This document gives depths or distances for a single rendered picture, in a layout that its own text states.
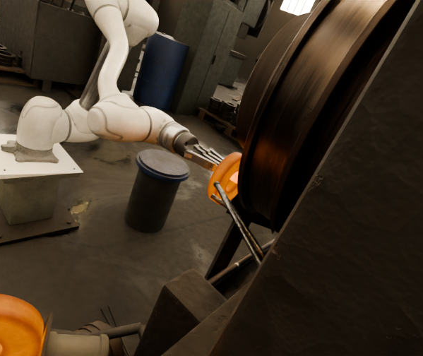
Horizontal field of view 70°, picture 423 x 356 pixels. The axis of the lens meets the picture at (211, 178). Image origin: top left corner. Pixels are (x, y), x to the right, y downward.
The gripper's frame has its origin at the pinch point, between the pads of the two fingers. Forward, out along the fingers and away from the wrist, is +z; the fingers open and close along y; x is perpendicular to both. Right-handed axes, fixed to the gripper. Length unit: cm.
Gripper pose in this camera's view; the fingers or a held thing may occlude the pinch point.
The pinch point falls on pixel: (231, 173)
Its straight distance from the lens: 86.5
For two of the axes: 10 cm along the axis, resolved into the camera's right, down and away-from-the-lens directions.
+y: -5.9, 1.4, -7.9
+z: 7.4, 4.9, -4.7
